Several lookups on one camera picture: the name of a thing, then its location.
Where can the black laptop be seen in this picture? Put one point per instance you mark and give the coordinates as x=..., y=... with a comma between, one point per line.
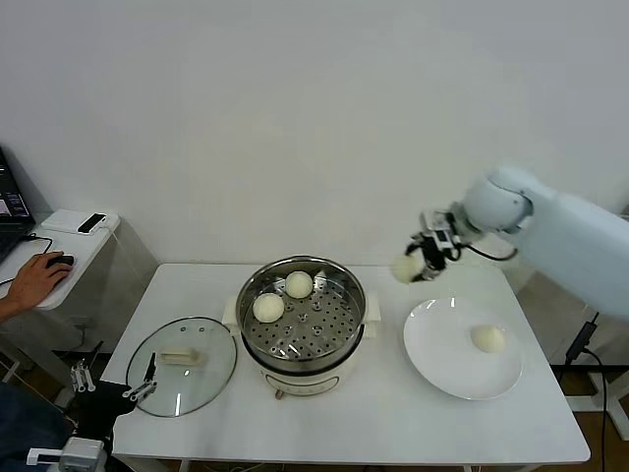
x=12, y=211

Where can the person's hand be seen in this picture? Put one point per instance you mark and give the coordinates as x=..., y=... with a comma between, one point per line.
x=35, y=285

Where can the white steamed baozi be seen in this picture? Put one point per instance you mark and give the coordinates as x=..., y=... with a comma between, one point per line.
x=488, y=338
x=404, y=269
x=299, y=284
x=268, y=308

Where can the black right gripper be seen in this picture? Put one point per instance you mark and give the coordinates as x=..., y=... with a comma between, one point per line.
x=444, y=248

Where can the blue jeans leg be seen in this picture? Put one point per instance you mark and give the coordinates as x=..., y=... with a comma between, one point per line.
x=29, y=428

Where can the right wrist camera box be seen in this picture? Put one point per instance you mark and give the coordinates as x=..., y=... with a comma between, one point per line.
x=437, y=220

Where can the white wall socket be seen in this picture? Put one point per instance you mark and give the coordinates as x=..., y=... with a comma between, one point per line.
x=81, y=323

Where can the small black and white device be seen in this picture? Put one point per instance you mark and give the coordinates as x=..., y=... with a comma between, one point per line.
x=92, y=222

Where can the cream electric pot base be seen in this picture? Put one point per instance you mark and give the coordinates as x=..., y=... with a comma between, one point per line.
x=304, y=381

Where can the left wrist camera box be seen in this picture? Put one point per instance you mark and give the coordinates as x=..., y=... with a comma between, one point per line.
x=83, y=454

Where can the flat white box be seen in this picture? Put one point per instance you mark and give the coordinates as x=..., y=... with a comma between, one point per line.
x=59, y=221

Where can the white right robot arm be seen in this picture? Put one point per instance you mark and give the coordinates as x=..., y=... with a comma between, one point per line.
x=565, y=246

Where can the person's forearm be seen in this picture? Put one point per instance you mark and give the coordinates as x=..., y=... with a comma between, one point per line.
x=7, y=310

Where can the stainless steel steamer basket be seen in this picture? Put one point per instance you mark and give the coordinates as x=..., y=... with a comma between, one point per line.
x=349, y=300

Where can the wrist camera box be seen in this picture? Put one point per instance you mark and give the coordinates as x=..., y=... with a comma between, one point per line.
x=437, y=220
x=83, y=454

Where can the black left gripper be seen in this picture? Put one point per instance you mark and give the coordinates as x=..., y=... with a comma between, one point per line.
x=100, y=408

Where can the white round plate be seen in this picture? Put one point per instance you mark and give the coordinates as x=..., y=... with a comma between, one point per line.
x=442, y=359

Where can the black computer mouse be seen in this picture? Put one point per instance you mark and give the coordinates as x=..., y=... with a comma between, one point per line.
x=64, y=259

